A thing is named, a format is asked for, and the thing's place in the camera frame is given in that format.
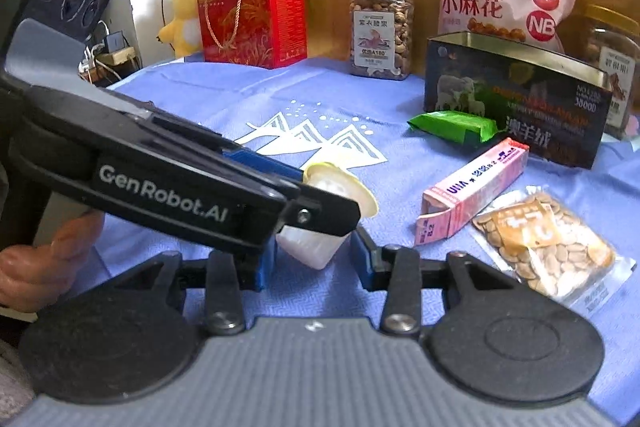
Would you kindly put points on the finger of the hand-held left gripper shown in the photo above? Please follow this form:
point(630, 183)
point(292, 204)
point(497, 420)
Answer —
point(325, 214)
point(265, 164)

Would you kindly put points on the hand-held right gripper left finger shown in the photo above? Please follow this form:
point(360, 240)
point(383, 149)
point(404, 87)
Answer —
point(261, 269)

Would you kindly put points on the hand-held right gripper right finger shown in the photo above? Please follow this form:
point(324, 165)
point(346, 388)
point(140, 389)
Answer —
point(364, 264)

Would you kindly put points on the white jelly cup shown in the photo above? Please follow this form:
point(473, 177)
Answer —
point(307, 252)

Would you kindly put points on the pink slim carton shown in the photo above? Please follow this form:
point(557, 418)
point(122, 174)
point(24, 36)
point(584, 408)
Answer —
point(475, 187)

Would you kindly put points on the green foil snack packet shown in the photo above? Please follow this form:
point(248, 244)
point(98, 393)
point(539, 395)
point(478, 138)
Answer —
point(450, 124)

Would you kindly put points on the clear bean snack packet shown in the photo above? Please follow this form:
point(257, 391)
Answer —
point(550, 247)

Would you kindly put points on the black tin box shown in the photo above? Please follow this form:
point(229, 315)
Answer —
point(525, 107)

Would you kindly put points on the person's left hand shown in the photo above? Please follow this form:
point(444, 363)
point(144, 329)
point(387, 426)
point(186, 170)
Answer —
point(40, 272)

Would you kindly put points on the blue printed cloth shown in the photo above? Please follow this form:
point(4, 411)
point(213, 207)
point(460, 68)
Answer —
point(200, 97)

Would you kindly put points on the white power strip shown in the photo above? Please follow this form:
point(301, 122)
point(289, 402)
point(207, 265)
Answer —
point(117, 59)

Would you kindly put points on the black charger plug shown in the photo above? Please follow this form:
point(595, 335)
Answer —
point(115, 42)

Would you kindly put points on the red gift box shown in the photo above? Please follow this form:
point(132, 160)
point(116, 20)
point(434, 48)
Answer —
point(270, 17)

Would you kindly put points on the yellow duck plush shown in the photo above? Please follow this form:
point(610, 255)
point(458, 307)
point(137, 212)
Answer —
point(185, 17)

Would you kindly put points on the clear nut jar gold lid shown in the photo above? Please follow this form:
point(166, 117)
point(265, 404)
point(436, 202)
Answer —
point(382, 2)
point(615, 37)

